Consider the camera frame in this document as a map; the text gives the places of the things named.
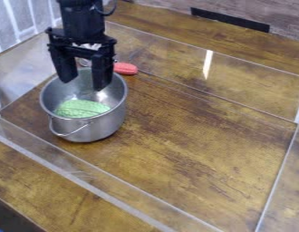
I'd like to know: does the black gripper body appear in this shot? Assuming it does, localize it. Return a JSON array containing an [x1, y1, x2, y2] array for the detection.
[[46, 0, 119, 62]]

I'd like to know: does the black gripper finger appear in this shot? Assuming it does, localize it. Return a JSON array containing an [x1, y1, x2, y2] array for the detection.
[[50, 45, 79, 83], [92, 54, 114, 92]]

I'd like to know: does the green bumpy toy vegetable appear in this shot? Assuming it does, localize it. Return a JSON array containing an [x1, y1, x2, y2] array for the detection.
[[55, 100, 111, 118]]

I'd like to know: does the silver metal pot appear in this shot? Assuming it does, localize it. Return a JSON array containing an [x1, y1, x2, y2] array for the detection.
[[40, 68, 128, 142]]

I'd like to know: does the red handled metal spatula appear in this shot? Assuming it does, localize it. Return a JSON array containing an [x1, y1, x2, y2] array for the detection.
[[79, 57, 138, 75]]

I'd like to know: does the black cable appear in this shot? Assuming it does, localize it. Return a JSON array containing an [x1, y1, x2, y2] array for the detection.
[[92, 0, 120, 17]]

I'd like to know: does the black wall strip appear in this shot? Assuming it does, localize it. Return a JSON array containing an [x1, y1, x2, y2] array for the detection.
[[190, 7, 270, 33]]

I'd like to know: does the clear acrylic barrier wall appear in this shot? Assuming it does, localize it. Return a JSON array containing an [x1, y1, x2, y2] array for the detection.
[[0, 23, 299, 232]]

